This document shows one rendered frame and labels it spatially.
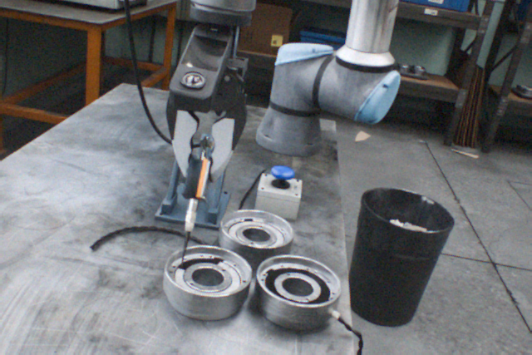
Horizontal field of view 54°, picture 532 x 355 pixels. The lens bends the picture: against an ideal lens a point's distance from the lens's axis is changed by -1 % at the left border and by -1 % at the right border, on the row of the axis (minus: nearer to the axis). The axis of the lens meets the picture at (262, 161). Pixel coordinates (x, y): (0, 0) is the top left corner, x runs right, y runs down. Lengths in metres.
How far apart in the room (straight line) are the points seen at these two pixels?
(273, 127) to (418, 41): 3.63
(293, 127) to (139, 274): 0.55
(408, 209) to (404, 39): 2.73
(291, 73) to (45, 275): 0.65
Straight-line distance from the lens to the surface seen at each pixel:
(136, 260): 0.72
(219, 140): 0.64
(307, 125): 1.14
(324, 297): 0.66
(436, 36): 4.72
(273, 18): 4.09
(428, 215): 2.10
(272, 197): 0.85
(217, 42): 0.60
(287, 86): 1.11
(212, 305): 0.61
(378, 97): 1.04
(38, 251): 0.74
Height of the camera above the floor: 1.20
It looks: 22 degrees down
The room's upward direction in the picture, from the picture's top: 10 degrees clockwise
